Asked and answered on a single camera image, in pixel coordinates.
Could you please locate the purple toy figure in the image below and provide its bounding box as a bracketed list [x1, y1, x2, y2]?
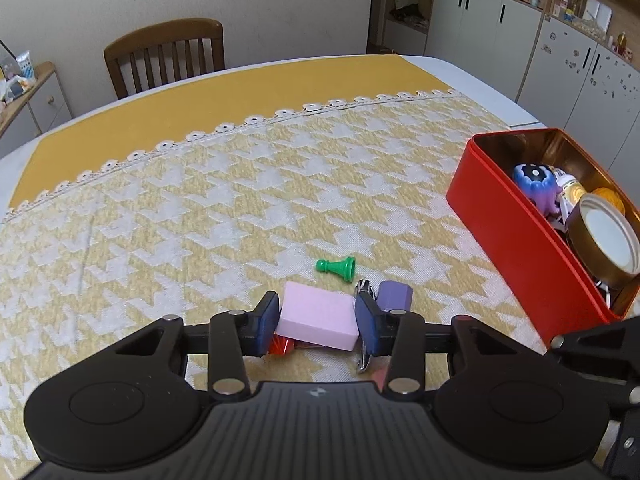
[512, 162, 563, 218]

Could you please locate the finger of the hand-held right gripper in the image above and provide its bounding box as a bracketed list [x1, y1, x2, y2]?
[548, 316, 640, 403]

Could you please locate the green game pawn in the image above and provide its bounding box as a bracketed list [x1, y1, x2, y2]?
[315, 257, 357, 278]

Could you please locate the brown wooden chair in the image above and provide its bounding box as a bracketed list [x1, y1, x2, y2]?
[103, 18, 225, 101]

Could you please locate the round gold metal lid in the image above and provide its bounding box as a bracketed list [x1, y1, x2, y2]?
[565, 192, 640, 288]

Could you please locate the large white wall cabinet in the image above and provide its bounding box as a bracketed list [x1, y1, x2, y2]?
[367, 0, 640, 133]

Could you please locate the white rectangular panel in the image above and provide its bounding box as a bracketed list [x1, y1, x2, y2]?
[582, 0, 612, 31]

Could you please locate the silver nail clipper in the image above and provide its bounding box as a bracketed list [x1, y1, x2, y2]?
[353, 280, 376, 375]

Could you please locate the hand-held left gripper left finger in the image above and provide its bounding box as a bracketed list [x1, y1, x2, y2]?
[120, 293, 281, 397]

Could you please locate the white wooden side cabinet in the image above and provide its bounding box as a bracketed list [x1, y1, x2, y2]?
[0, 61, 73, 161]

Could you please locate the orange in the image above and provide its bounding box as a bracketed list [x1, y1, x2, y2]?
[592, 187, 627, 216]

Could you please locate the red metal tin box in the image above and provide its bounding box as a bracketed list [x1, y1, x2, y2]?
[446, 128, 640, 351]

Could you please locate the white bottle yellow label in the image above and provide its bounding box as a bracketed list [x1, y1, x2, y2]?
[550, 167, 588, 211]

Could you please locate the white crumpled bag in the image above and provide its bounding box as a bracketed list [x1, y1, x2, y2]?
[0, 74, 32, 106]

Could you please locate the purple rectangular block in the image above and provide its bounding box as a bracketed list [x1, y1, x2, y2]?
[376, 280, 413, 313]

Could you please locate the pink rectangular block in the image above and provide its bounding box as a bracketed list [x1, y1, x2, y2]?
[276, 281, 360, 352]

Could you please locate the white blue tube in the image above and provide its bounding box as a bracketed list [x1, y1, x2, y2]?
[17, 51, 38, 81]

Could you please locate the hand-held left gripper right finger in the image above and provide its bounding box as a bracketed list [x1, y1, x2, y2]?
[354, 293, 547, 397]

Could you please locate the yellow houndstooth tablecloth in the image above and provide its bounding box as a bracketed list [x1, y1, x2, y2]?
[0, 52, 551, 480]

